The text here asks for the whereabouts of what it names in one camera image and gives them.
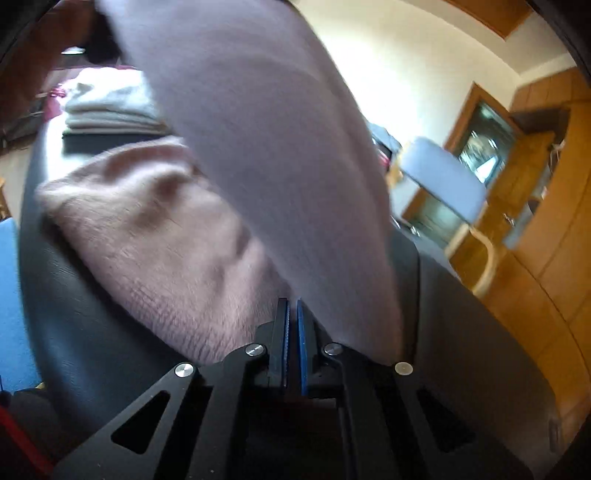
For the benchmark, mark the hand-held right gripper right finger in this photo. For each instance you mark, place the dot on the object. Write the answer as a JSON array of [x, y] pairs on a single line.
[[302, 346]]

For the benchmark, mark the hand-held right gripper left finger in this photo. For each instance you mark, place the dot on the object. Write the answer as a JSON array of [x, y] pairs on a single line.
[[281, 341]]

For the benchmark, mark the pink knit sweater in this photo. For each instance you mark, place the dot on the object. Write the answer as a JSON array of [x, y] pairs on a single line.
[[258, 138]]

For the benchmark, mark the folded cream knit sweater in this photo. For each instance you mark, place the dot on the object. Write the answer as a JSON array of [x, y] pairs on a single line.
[[111, 106]]

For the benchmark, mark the black leather ottoman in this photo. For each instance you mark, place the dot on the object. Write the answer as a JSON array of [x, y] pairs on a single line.
[[69, 323]]

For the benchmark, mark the grey armchair with wooden arms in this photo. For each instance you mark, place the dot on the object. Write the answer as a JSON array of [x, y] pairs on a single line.
[[443, 180]]

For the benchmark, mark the wooden door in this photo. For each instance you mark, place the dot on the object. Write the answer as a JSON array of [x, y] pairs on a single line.
[[480, 147]]

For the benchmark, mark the wooden wardrobe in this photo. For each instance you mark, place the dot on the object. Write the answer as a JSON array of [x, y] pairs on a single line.
[[554, 230]]

